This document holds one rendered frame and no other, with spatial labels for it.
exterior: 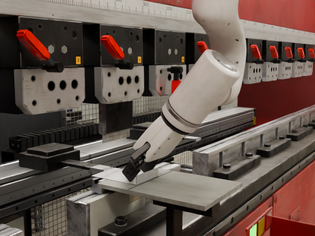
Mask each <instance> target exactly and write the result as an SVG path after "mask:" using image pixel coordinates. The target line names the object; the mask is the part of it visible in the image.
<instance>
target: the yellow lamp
mask: <svg viewBox="0 0 315 236"><path fill-rule="evenodd" d="M263 232H264V217H263V218H262V219H261V220H260V221H259V222H258V236H260V235H261V234H262V233H263Z"/></svg>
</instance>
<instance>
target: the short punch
mask: <svg viewBox="0 0 315 236"><path fill-rule="evenodd" d="M98 109H99V133H100V134H101V135H102V143H107V142H110V141H114V140H119V139H123V138H126V137H130V129H132V128H133V101H127V102H120V103H111V104H104V103H99V104H98Z"/></svg>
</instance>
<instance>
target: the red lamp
mask: <svg viewBox="0 0 315 236"><path fill-rule="evenodd" d="M271 215H272V210H271V211H270V212H269V213H268V214H267V215H266V229H267V228H268V227H269V226H270V225H271Z"/></svg>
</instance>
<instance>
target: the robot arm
mask: <svg viewBox="0 0 315 236"><path fill-rule="evenodd" d="M238 4H239V0H192V14H193V17H194V19H195V20H196V21H197V22H198V23H199V24H200V25H201V26H202V27H203V29H204V30H205V32H206V34H207V36H208V39H209V43H210V49H208V50H205V51H204V53H203V54H202V55H201V57H200V58H199V59H198V60H197V62H196V63H195V64H194V66H193V67H192V68H191V70H190V71H189V72H188V74H187V75H186V76H185V78H184V79H183V80H182V82H181V83H180V84H179V86H178V87H177V88H176V89H175V91H174V92H173V93H172V95H171V96H170V97H169V99H168V100H167V101H166V103H165V104H164V105H163V107H162V111H161V116H160V117H158V118H157V119H156V120H155V121H154V122H153V123H152V124H151V125H150V126H149V127H148V129H147V130H146V131H145V132H144V133H143V134H142V136H141V137H140V138H139V139H138V140H137V142H136V143H135V144H134V145H133V149H134V150H137V149H138V150H137V151H136V152H135V153H133V154H132V155H131V156H130V160H129V163H128V164H127V165H126V167H125V168H124V169H123V171H122V173H123V175H124V176H125V177H126V178H127V180H128V181H129V182H132V181H133V180H134V178H135V177H136V176H137V175H138V173H139V172H140V171H141V170H142V171H143V172H146V171H149V170H152V169H154V167H155V166H156V165H157V164H156V163H158V162H160V160H161V159H162V157H165V156H167V155H169V154H170V153H171V152H172V151H173V150H174V149H175V147H176V146H177V145H178V144H179V142H180V141H181V140H182V138H183V137H184V136H185V135H189V134H190V133H193V132H194V131H195V130H196V129H197V128H198V127H199V126H200V124H201V123H202V122H203V121H204V120H205V118H206V117H207V116H208V115H209V114H210V112H211V111H212V110H213V109H214V108H216V107H218V106H223V105H228V104H230V103H232V102H233V101H234V100H235V99H236V98H237V96H238V94H239V92H240V89H241V86H242V81H243V75H244V70H245V63H246V53H247V46H246V38H245V33H244V30H243V27H242V24H241V22H240V19H239V15H238ZM144 154H146V156H144ZM140 157H141V158H142V159H143V160H142V161H141V163H139V161H138V159H139V158H140ZM140 169H141V170H140Z"/></svg>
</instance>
